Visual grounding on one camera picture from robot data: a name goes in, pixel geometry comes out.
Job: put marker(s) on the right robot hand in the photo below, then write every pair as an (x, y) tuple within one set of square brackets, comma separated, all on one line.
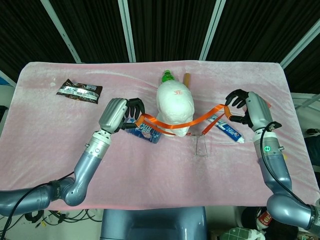
[(258, 112)]

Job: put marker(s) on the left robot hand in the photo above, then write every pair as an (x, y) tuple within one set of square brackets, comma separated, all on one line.
[(112, 115)]

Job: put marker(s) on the clear badge holder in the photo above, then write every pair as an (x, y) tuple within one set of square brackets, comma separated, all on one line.
[(201, 147)]

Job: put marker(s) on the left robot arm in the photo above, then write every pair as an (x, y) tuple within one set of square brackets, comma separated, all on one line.
[(87, 165)]

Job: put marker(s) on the white foam mannequin head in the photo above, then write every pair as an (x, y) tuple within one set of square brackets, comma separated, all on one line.
[(175, 105)]

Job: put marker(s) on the red block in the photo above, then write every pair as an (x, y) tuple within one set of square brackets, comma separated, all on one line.
[(268, 104)]

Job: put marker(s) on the blue white toothpaste tube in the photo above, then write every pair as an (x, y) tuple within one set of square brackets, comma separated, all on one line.
[(232, 132)]

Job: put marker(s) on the blue plastic drink bottle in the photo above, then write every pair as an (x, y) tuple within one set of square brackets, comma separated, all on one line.
[(147, 135)]

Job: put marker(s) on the brown snack packet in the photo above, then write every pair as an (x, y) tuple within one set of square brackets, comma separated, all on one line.
[(78, 91)]

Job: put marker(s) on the green capped bottle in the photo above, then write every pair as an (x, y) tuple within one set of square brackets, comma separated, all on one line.
[(167, 76)]

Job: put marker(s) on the brown cylinder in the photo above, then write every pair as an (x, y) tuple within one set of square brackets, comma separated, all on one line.
[(186, 78)]

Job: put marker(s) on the pink plush table cloth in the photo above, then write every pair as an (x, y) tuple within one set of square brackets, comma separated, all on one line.
[(160, 180)]

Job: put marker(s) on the red white small bottle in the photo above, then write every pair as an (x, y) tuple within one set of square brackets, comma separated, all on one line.
[(265, 219)]

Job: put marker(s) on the blue grey robot torso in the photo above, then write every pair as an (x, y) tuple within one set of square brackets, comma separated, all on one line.
[(153, 225)]

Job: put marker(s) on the green tiled pad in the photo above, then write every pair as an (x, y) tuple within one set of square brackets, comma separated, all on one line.
[(237, 233)]

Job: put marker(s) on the white partition post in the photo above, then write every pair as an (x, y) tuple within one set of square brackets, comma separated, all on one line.
[(127, 32), (212, 30), (62, 32), (300, 42)]

